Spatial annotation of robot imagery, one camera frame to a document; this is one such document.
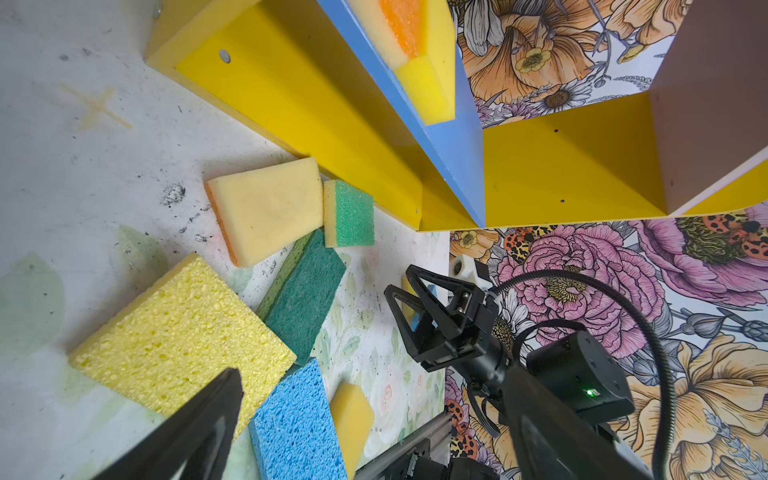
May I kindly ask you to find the aluminium front rail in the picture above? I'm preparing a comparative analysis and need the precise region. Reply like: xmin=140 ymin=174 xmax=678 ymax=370
xmin=353 ymin=411 xmax=452 ymax=480

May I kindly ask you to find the light green sponge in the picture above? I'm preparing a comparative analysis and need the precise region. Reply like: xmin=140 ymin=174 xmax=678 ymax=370
xmin=323 ymin=180 xmax=375 ymax=248

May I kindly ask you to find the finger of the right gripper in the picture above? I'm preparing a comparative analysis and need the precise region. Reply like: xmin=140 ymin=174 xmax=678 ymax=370
xmin=384 ymin=285 xmax=444 ymax=360
xmin=406 ymin=265 xmax=486 ymax=324

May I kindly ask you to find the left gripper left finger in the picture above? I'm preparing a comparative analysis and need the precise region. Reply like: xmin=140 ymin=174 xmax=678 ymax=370
xmin=96 ymin=368 xmax=244 ymax=479

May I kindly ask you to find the dark green sponge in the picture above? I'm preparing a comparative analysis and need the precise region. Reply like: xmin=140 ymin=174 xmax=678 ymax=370
xmin=256 ymin=229 xmax=346 ymax=366

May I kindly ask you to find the pale yellow sponge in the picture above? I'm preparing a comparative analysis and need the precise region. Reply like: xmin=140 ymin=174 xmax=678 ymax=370
xmin=205 ymin=157 xmax=323 ymax=268

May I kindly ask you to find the orange sponge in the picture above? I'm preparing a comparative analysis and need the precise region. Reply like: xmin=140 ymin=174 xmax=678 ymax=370
xmin=347 ymin=0 xmax=422 ymax=70

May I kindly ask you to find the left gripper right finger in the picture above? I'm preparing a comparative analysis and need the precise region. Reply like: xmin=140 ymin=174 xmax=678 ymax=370
xmin=503 ymin=367 xmax=651 ymax=479

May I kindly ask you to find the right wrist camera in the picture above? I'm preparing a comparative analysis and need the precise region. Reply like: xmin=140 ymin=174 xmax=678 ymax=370
xmin=449 ymin=254 xmax=493 ymax=292

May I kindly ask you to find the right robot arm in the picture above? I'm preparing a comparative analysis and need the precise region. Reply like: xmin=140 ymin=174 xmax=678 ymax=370
xmin=384 ymin=265 xmax=651 ymax=479

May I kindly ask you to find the light blue sponge right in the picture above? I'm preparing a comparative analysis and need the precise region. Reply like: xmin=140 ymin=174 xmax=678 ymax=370
xmin=410 ymin=284 xmax=437 ymax=331

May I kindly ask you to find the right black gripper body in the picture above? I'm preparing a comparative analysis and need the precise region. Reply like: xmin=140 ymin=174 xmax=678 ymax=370
xmin=415 ymin=298 xmax=509 ymax=396

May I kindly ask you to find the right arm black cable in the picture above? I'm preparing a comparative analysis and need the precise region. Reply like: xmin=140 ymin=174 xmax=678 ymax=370
xmin=491 ymin=268 xmax=678 ymax=480

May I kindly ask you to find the yellow porous sponge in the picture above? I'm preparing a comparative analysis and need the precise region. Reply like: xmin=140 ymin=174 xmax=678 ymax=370
xmin=68 ymin=254 xmax=297 ymax=436

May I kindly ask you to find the yellow wooden shelf unit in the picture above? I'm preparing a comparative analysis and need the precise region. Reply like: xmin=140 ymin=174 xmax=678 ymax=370
xmin=145 ymin=1 xmax=767 ymax=231

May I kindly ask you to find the golden yellow sponge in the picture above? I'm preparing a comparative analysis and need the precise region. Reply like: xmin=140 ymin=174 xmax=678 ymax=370
xmin=330 ymin=382 xmax=374 ymax=479

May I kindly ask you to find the bright yellow sponge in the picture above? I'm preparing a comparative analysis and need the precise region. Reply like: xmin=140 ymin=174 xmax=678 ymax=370
xmin=394 ymin=1 xmax=456 ymax=126

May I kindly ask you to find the blue porous sponge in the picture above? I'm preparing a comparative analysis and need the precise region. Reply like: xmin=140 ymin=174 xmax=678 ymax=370
xmin=248 ymin=359 xmax=348 ymax=479

